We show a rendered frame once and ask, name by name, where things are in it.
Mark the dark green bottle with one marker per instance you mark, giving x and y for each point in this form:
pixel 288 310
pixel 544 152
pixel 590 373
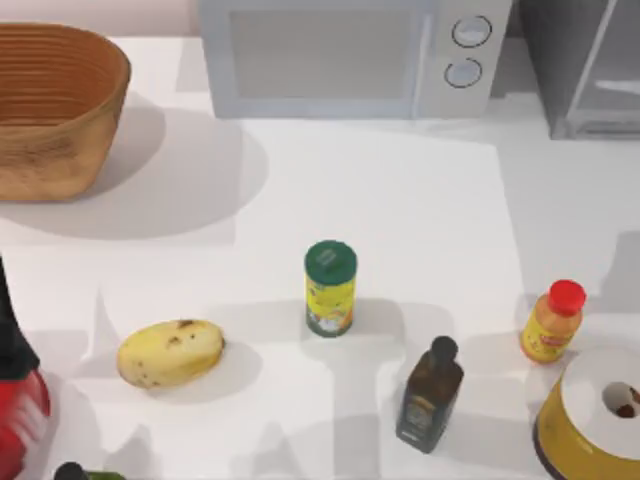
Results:
pixel 430 400

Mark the brown woven basket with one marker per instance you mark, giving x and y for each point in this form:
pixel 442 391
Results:
pixel 50 135

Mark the red bottle with black cap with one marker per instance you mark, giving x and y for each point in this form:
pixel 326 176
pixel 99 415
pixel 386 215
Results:
pixel 17 400

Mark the yellow bottle with red cap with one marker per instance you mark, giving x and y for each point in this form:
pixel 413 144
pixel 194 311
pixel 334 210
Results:
pixel 550 325

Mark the yellow and white round container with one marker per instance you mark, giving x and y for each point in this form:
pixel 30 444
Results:
pixel 585 425

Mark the yellow bread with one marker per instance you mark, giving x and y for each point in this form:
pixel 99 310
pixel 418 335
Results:
pixel 170 354

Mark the pale microwave oven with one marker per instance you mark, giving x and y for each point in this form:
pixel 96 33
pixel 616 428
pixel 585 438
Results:
pixel 320 55

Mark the yellow can with green lid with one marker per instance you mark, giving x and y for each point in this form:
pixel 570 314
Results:
pixel 330 295

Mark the microwave knob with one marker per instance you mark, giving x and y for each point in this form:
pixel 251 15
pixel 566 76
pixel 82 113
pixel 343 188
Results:
pixel 471 30
pixel 463 73

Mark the green bottle with black cap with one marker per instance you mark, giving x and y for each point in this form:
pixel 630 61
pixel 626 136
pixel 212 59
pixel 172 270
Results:
pixel 85 473

